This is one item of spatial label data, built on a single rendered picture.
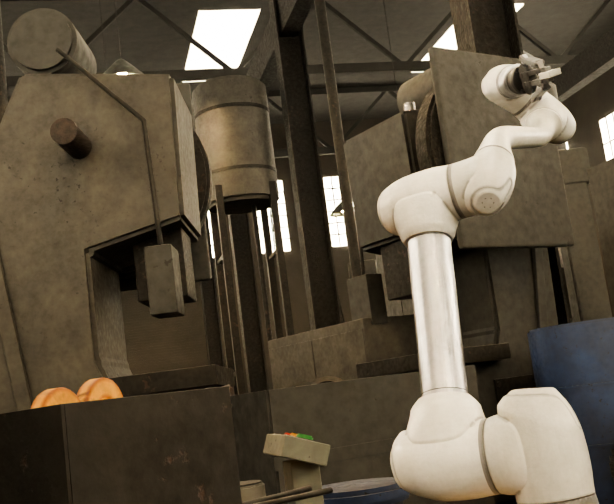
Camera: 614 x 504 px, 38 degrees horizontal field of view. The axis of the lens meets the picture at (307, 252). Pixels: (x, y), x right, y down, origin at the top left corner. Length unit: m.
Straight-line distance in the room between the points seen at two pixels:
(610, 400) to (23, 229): 2.83
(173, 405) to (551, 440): 1.04
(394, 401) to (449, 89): 1.83
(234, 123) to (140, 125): 6.24
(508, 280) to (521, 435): 3.40
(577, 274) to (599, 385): 4.22
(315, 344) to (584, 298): 3.59
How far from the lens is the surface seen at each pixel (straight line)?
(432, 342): 1.96
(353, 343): 5.31
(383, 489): 2.54
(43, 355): 4.21
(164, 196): 4.18
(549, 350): 4.52
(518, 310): 5.19
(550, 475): 1.81
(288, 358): 5.92
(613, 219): 6.36
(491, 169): 2.06
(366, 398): 3.67
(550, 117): 2.56
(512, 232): 4.86
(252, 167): 10.37
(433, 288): 2.00
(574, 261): 8.62
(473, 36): 5.81
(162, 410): 0.90
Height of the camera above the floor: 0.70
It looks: 9 degrees up
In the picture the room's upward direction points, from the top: 7 degrees counter-clockwise
